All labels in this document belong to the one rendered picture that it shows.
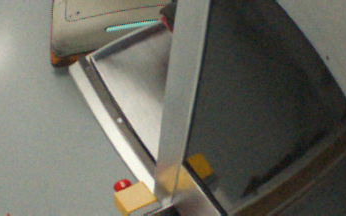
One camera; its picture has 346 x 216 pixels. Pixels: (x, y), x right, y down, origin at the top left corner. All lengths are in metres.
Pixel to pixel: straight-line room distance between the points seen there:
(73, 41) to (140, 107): 0.96
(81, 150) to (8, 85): 0.46
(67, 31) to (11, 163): 0.56
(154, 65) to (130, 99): 0.10
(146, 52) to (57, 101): 1.01
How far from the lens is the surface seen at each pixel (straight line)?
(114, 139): 1.79
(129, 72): 1.87
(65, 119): 2.83
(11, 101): 2.90
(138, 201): 1.56
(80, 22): 2.72
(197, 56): 1.15
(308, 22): 0.81
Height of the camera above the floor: 2.46
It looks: 59 degrees down
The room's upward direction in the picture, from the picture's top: 8 degrees clockwise
